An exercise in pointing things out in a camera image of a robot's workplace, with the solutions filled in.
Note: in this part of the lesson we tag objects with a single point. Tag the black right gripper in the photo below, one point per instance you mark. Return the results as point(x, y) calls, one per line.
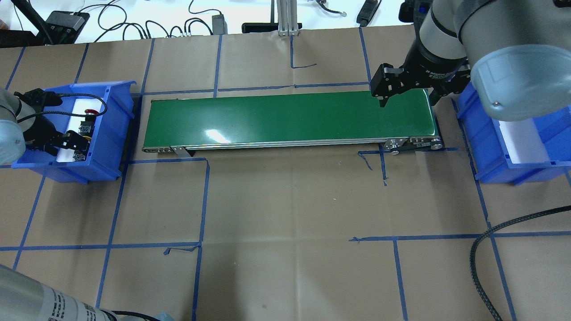
point(432, 67)

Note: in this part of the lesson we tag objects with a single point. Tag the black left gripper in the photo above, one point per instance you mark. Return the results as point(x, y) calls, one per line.
point(39, 132)

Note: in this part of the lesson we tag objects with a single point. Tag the red push button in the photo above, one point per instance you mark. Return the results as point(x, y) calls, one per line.
point(87, 126)

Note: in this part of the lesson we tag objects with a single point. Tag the yellow push button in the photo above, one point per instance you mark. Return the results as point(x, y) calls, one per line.
point(79, 155)

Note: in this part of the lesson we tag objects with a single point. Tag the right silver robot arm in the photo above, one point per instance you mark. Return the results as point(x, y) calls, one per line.
point(515, 53)

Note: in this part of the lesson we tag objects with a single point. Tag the green conveyor belt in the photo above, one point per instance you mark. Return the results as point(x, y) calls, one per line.
point(406, 122)

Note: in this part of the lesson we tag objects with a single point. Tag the blue bin left side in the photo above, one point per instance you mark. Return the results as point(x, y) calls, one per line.
point(105, 152)

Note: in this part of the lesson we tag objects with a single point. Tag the blue bin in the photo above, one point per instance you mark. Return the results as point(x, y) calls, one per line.
point(489, 150)
point(105, 152)

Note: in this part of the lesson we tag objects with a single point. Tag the blue bin right side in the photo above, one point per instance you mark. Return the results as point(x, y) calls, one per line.
point(489, 150)

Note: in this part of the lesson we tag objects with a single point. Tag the white foam pad right bin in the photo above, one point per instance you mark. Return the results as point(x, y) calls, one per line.
point(523, 142)

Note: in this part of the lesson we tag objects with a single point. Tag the black power adapter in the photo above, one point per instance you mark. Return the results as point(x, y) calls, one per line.
point(219, 25)

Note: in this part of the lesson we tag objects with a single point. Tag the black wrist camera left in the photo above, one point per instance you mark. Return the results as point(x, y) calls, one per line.
point(39, 98)

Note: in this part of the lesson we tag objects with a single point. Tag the aluminium frame post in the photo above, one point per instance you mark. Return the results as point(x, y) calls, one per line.
point(287, 18)

